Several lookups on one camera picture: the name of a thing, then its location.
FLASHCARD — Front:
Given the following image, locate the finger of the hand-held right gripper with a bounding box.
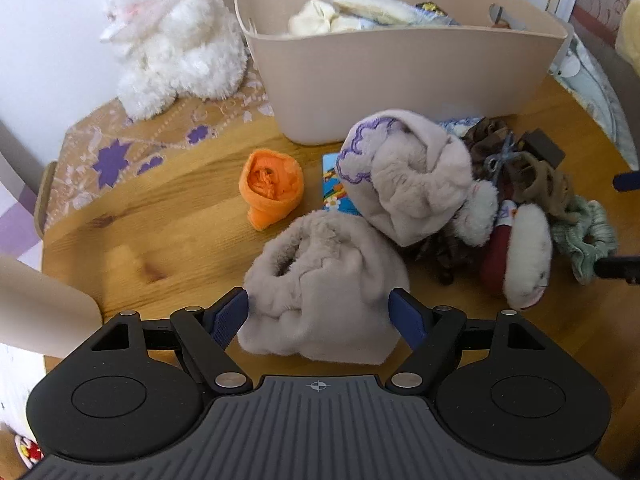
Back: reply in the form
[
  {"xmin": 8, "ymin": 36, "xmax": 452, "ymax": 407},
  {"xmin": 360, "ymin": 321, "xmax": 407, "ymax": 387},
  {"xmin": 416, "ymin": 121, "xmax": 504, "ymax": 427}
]
[
  {"xmin": 612, "ymin": 170, "xmax": 640, "ymax": 192},
  {"xmin": 595, "ymin": 256, "xmax": 640, "ymax": 285}
]

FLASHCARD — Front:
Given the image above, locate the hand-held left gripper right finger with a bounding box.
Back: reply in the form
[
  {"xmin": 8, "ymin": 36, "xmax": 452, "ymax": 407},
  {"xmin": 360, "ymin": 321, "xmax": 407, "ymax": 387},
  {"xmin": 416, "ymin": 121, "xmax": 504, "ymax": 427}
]
[{"xmin": 387, "ymin": 287, "xmax": 551, "ymax": 394}]

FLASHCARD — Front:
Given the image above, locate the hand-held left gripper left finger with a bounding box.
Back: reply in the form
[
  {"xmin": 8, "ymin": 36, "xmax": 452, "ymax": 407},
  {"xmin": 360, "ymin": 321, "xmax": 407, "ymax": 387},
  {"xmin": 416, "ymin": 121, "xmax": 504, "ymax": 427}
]
[{"xmin": 89, "ymin": 287, "xmax": 253, "ymax": 395}]

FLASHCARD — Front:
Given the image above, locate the beige plastic basket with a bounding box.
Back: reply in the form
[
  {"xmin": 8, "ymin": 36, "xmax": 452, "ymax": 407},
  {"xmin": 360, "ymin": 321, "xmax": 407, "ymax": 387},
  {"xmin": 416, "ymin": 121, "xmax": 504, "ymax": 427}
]
[{"xmin": 235, "ymin": 0, "xmax": 571, "ymax": 146}]

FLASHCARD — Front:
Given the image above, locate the green scrunchie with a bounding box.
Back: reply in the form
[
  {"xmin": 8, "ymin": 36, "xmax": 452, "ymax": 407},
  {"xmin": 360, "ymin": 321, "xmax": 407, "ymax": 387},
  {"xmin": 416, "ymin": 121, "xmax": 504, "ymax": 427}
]
[{"xmin": 550, "ymin": 196, "xmax": 620, "ymax": 286}]

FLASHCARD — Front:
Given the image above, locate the brown plaid scrunchie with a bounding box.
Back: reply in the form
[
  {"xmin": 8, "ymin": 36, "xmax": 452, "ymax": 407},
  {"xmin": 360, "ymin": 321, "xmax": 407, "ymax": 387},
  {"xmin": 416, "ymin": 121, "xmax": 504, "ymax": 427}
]
[{"xmin": 410, "ymin": 220, "xmax": 488, "ymax": 285}]

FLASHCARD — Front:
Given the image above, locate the small black box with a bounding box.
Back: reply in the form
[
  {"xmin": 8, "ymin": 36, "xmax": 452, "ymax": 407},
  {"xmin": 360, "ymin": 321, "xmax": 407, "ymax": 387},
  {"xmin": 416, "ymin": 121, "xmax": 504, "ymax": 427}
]
[{"xmin": 522, "ymin": 130, "xmax": 566, "ymax": 166}]

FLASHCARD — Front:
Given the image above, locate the red white fuzzy sock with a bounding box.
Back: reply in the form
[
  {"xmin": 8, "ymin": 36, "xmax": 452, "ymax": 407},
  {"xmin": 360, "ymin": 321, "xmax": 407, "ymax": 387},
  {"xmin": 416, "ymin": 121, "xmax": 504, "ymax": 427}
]
[{"xmin": 480, "ymin": 202, "xmax": 553, "ymax": 311}]

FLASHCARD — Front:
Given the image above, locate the light patterned bedding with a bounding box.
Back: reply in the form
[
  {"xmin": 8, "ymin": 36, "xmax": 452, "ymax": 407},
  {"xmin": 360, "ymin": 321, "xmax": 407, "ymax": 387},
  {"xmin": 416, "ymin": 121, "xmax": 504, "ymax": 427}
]
[{"xmin": 550, "ymin": 35, "xmax": 640, "ymax": 171}]

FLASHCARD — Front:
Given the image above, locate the white fluffy pompom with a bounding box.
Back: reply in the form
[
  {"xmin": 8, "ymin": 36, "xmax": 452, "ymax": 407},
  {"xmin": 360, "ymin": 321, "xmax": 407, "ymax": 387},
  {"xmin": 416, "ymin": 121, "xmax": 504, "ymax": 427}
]
[{"xmin": 457, "ymin": 180, "xmax": 501, "ymax": 246}]

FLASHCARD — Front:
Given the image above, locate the grey fuzzy sock purple trim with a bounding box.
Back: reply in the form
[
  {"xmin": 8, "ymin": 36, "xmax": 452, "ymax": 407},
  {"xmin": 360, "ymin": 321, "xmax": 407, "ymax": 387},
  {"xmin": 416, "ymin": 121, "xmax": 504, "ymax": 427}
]
[{"xmin": 336, "ymin": 108, "xmax": 473, "ymax": 247}]

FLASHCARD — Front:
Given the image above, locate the grey-blue hair clip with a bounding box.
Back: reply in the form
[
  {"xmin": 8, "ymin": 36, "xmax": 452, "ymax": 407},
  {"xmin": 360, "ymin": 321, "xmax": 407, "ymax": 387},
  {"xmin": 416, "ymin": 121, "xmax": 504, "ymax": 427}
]
[{"xmin": 484, "ymin": 132, "xmax": 523, "ymax": 186}]

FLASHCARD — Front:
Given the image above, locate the orange rolled sock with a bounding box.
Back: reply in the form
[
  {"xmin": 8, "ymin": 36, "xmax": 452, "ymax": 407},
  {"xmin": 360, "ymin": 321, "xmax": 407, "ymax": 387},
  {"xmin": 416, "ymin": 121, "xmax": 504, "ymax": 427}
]
[{"xmin": 239, "ymin": 149, "xmax": 305, "ymax": 232}]

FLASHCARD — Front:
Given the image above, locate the colourful printed card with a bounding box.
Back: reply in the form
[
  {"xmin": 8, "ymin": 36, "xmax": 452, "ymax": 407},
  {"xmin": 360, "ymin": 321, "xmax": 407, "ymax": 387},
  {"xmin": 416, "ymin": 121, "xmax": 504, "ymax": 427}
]
[{"xmin": 321, "ymin": 152, "xmax": 366, "ymax": 217}]

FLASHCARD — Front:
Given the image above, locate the yellow fuzzy cushion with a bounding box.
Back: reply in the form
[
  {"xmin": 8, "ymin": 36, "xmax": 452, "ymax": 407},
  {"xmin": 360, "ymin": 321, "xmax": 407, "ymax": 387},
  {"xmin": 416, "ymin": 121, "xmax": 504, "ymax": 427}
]
[{"xmin": 615, "ymin": 0, "xmax": 640, "ymax": 71}]

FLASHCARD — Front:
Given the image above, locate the dark brown scrunchie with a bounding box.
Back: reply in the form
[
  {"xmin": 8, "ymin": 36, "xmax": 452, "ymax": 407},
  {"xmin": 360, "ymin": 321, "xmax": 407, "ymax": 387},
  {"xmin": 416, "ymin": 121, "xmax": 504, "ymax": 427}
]
[{"xmin": 465, "ymin": 117, "xmax": 516, "ymax": 181}]

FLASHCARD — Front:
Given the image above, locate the cardboard box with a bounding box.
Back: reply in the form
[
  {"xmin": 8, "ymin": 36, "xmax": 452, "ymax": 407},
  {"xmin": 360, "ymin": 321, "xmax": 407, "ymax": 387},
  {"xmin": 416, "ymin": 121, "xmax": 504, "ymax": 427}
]
[{"xmin": 547, "ymin": 0, "xmax": 640, "ymax": 51}]

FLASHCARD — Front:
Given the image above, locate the beige cylinder bottle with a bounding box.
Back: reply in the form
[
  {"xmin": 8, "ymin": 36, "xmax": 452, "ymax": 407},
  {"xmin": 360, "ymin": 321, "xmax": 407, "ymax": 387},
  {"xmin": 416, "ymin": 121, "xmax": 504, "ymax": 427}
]
[{"xmin": 0, "ymin": 254, "xmax": 103, "ymax": 358}]

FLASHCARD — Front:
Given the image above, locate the white printed cloth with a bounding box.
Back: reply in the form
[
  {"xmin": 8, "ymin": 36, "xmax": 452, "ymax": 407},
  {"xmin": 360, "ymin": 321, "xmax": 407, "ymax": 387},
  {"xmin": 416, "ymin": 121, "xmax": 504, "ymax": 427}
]
[{"xmin": 0, "ymin": 345, "xmax": 51, "ymax": 466}]

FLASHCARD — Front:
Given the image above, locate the purple checked cloth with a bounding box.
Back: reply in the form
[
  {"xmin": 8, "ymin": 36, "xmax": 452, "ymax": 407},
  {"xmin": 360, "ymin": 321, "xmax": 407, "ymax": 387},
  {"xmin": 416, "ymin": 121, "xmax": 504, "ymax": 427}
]
[{"xmin": 0, "ymin": 180, "xmax": 48, "ymax": 271}]

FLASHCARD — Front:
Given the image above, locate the white plush rabbit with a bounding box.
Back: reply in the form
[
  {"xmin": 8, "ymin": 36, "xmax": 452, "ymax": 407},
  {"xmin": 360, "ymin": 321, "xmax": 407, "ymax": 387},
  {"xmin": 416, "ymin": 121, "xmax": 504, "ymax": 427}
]
[{"xmin": 99, "ymin": 0, "xmax": 248, "ymax": 121}]

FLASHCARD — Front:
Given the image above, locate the cream fuzzy cloth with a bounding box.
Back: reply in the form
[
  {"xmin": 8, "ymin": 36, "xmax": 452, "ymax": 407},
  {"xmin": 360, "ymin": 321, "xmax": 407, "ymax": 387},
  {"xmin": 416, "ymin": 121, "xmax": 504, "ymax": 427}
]
[{"xmin": 332, "ymin": 0, "xmax": 421, "ymax": 26}]

